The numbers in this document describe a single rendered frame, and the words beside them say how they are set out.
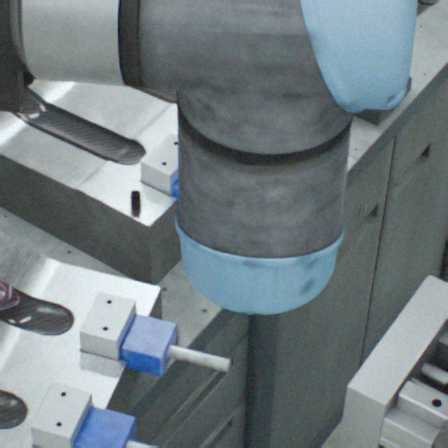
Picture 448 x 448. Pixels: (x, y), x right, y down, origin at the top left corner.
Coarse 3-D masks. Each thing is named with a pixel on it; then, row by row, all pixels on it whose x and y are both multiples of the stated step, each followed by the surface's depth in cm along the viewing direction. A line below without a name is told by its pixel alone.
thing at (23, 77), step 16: (0, 0) 47; (0, 16) 47; (0, 32) 48; (0, 48) 48; (0, 64) 49; (16, 64) 49; (0, 80) 51; (16, 80) 51; (32, 80) 54; (0, 96) 51; (16, 96) 51; (16, 112) 52
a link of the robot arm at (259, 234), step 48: (192, 144) 52; (336, 144) 52; (192, 192) 54; (240, 192) 52; (288, 192) 52; (336, 192) 54; (192, 240) 56; (240, 240) 54; (288, 240) 54; (336, 240) 57; (240, 288) 56; (288, 288) 56
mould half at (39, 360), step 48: (0, 240) 117; (48, 288) 116; (96, 288) 116; (144, 288) 116; (0, 336) 112; (48, 336) 112; (0, 384) 108; (48, 384) 108; (96, 384) 108; (0, 432) 104
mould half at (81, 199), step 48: (48, 96) 131; (96, 96) 131; (144, 96) 131; (0, 144) 126; (48, 144) 126; (144, 144) 125; (0, 192) 129; (48, 192) 124; (96, 192) 120; (144, 192) 120; (96, 240) 124; (144, 240) 119
